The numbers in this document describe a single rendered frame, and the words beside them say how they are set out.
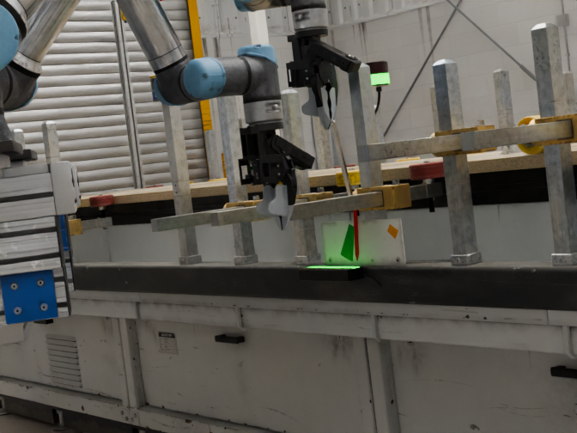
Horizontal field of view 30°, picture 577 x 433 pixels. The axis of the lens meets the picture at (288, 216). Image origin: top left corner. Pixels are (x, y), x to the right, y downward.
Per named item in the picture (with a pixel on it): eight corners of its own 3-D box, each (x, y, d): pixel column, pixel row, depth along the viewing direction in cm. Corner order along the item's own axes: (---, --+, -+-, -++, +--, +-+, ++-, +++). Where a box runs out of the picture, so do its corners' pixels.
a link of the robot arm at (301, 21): (332, 9, 232) (313, 7, 225) (335, 30, 232) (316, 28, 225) (302, 15, 236) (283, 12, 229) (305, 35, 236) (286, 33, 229)
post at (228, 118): (245, 271, 272) (222, 82, 270) (238, 271, 275) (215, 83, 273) (257, 269, 275) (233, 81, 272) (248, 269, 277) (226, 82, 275)
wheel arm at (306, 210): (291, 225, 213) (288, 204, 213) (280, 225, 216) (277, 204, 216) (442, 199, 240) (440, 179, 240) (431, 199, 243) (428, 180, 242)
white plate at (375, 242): (404, 265, 226) (398, 218, 226) (324, 265, 246) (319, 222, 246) (406, 265, 226) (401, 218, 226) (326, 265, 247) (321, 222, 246)
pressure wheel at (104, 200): (98, 228, 363) (94, 195, 362) (120, 226, 361) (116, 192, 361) (89, 230, 355) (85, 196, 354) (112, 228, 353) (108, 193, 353)
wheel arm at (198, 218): (159, 234, 252) (157, 216, 252) (152, 235, 255) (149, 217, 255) (301, 212, 279) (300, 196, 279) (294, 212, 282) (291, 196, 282)
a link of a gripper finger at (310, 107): (308, 131, 234) (303, 88, 233) (331, 129, 231) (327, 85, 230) (300, 132, 231) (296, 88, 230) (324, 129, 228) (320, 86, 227)
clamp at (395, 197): (395, 209, 226) (392, 186, 226) (352, 211, 237) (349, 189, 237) (414, 206, 230) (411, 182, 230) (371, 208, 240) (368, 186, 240)
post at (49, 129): (64, 267, 351) (45, 120, 348) (60, 267, 354) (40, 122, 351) (75, 265, 353) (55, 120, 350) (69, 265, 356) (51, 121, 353)
